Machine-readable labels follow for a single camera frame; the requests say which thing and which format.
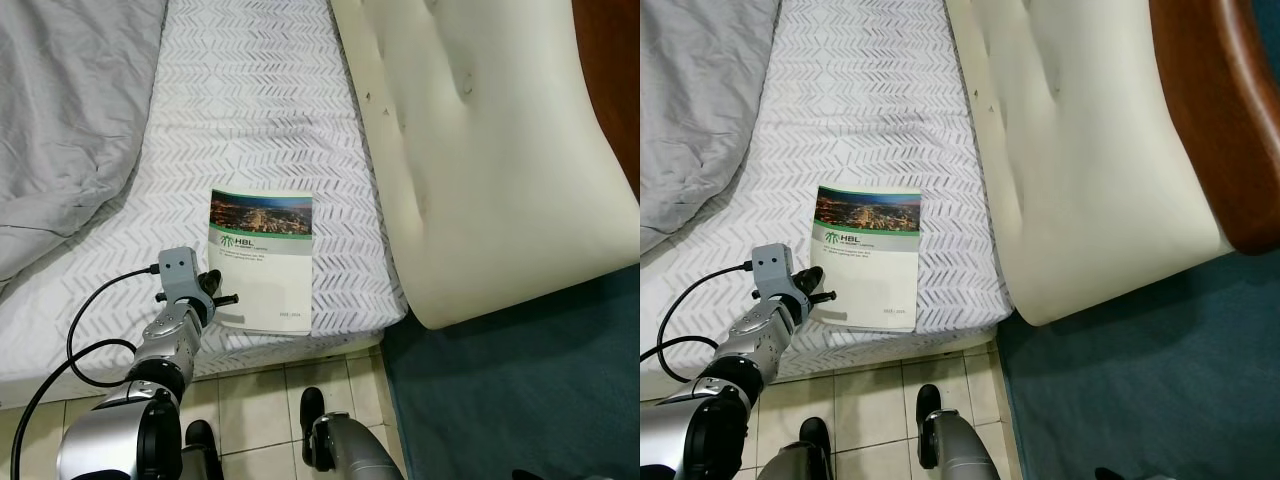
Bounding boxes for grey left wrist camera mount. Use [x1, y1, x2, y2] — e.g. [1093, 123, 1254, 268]
[751, 243, 807, 319]
[157, 246, 217, 321]

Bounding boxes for brown wooden bed frame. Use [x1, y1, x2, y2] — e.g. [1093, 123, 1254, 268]
[571, 0, 641, 203]
[1147, 0, 1280, 256]

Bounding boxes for grey crumpled blanket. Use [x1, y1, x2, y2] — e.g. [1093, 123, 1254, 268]
[640, 0, 783, 258]
[0, 0, 168, 288]

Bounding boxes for cream padded headboard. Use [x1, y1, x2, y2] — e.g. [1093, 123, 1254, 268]
[944, 0, 1238, 328]
[329, 0, 641, 332]

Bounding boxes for silver robot left leg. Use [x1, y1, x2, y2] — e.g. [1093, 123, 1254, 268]
[755, 417, 837, 480]
[183, 419, 225, 480]

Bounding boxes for white book with city photo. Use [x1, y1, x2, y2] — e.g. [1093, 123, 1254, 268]
[206, 187, 315, 337]
[811, 184, 923, 334]

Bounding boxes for white chevron pattern mattress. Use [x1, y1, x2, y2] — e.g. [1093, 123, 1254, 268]
[640, 0, 1018, 403]
[0, 0, 410, 411]

